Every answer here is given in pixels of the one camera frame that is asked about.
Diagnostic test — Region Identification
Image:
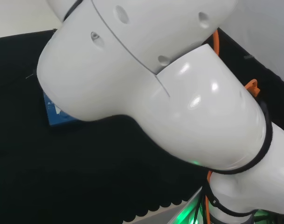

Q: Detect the heater with blue base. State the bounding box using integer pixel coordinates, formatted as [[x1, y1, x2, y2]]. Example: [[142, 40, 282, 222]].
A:
[[43, 90, 80, 128]]

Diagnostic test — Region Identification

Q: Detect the black cloth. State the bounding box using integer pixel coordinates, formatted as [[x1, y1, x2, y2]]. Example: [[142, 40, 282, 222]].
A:
[[0, 27, 284, 224]]

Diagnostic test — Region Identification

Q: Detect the orange cable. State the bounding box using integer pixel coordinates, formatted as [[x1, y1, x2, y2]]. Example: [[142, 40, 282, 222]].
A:
[[206, 28, 261, 224]]

